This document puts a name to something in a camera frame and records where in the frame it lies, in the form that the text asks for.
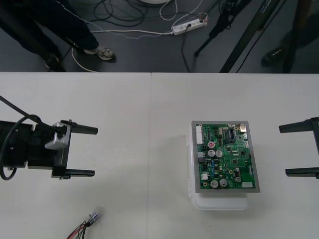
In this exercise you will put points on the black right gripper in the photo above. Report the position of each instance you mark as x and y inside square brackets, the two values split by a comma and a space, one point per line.
[316, 149]

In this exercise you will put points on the white round base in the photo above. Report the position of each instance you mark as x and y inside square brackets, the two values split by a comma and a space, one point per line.
[154, 1]

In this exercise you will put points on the large black tripod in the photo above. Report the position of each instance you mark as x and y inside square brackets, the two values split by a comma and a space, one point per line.
[249, 32]

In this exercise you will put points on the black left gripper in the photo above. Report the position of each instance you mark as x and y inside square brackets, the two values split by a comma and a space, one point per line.
[40, 159]

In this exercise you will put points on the white power strip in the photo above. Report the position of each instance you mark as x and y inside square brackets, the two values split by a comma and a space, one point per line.
[185, 26]

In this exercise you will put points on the person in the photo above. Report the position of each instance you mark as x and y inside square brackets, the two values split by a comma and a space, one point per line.
[274, 55]

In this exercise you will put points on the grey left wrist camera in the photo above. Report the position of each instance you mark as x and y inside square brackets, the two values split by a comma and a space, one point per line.
[58, 139]

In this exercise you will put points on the green circuit board, grey frame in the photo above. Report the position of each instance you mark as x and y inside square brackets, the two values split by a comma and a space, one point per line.
[224, 159]

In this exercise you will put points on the small black tripod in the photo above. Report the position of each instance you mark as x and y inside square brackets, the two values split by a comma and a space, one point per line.
[225, 12]

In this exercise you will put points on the silver and black left arm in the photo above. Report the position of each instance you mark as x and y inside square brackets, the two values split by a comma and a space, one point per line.
[15, 144]

